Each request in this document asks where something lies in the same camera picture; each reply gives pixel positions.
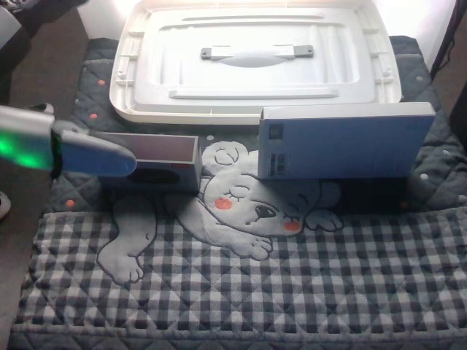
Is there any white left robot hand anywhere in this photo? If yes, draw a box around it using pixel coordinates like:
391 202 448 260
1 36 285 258
50 120 138 179

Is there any small grey box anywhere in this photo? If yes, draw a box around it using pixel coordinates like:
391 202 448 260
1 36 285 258
92 131 203 194

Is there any light blue rectangular box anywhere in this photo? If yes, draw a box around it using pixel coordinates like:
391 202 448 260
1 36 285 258
257 102 436 181

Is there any white plastic lid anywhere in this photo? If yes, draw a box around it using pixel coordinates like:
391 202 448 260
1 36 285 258
109 0 404 127

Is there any white and black shoe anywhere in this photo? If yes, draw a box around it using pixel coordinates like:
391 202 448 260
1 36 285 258
0 190 12 220

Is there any grey quilt with printed bear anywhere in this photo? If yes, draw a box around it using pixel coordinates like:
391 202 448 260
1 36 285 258
10 34 467 350

